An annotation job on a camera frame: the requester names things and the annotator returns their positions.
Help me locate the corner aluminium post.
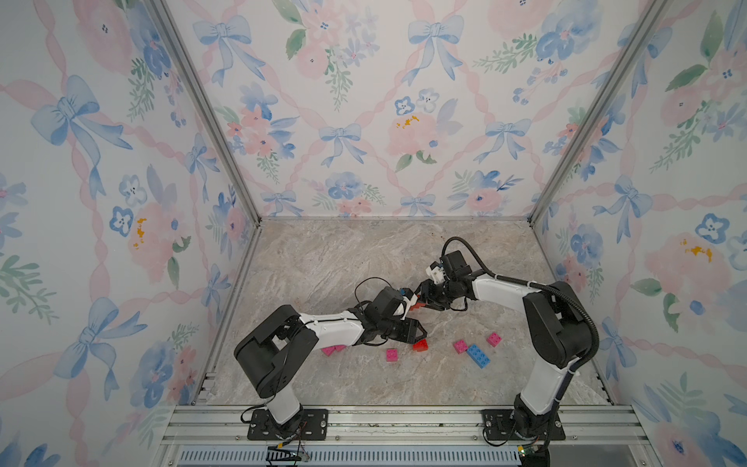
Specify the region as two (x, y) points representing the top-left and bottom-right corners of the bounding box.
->
(527, 0), (671, 228)
(144, 0), (262, 228)

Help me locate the blue 2x4 lego brick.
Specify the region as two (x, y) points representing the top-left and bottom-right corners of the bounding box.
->
(467, 344), (490, 369)

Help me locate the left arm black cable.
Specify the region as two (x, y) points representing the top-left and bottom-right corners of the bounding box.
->
(353, 276), (395, 307)

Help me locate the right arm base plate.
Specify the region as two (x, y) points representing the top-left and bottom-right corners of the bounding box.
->
(480, 409), (566, 443)

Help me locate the red 2x2 lego brick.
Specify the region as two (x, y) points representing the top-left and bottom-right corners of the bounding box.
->
(412, 339), (429, 352)

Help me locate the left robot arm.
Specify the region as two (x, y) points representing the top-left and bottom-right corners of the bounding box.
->
(233, 286), (427, 435)

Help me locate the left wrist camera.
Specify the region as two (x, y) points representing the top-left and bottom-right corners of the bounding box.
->
(397, 288), (418, 320)

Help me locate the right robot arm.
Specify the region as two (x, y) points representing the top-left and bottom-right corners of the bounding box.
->
(416, 251), (600, 439)

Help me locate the right corner aluminium post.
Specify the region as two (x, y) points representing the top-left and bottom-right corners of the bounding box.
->
(527, 0), (671, 228)

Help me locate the left corner aluminium post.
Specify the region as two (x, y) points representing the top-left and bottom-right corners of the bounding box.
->
(144, 0), (262, 228)

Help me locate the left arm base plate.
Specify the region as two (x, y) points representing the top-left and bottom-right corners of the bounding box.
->
(243, 409), (329, 442)

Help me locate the aluminium front rail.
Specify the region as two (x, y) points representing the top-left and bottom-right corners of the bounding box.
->
(152, 406), (661, 466)

